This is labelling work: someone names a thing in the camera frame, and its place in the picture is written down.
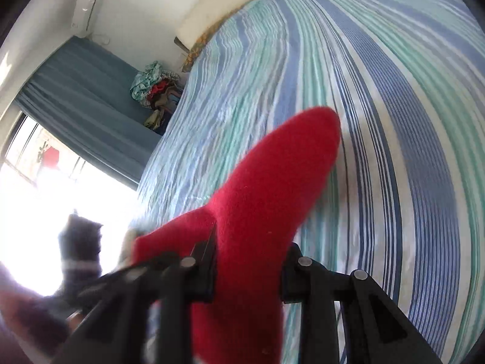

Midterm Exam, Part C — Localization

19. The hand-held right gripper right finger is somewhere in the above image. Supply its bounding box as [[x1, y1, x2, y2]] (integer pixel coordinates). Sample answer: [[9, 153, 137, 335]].
[[279, 243, 443, 364]]

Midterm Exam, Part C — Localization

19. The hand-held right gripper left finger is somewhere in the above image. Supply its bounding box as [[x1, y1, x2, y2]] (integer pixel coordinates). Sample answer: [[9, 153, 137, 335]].
[[49, 231, 219, 364]]

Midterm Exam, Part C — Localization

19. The red sock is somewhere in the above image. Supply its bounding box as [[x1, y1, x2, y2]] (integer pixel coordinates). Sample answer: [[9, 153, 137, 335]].
[[132, 107, 342, 364]]

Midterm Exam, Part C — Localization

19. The dark grey cloth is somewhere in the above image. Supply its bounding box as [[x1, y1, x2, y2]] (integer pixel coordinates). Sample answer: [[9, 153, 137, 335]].
[[53, 209, 105, 304]]

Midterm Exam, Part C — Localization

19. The person's left forearm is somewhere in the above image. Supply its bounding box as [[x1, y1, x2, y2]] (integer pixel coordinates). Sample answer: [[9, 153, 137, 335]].
[[0, 265, 76, 357]]

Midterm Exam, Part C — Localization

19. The pile of colourful clothes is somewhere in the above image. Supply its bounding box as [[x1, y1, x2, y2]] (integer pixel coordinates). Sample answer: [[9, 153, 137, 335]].
[[130, 61, 185, 136]]

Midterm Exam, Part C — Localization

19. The window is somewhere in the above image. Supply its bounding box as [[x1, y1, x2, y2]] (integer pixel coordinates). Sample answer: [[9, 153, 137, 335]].
[[0, 114, 146, 298]]

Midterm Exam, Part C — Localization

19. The striped bedsheet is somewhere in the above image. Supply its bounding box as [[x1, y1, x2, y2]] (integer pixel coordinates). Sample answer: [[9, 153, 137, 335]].
[[136, 0, 485, 364]]

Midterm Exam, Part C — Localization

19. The red hanging laundry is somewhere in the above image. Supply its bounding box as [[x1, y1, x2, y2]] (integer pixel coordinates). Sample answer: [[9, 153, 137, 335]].
[[43, 148, 62, 169]]

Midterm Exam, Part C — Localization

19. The blue curtain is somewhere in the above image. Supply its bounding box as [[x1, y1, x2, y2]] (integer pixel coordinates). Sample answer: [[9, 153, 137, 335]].
[[13, 36, 164, 191]]

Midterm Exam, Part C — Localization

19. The orange patterned cloth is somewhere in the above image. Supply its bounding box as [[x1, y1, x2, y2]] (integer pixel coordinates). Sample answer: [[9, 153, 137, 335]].
[[181, 26, 218, 73]]

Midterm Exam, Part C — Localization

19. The beige padded headboard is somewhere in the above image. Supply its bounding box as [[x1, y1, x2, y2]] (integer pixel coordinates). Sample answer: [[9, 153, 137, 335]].
[[176, 0, 273, 48]]

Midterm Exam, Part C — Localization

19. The white air conditioner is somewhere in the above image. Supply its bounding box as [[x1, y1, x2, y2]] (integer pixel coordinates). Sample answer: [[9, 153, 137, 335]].
[[71, 0, 107, 38]]

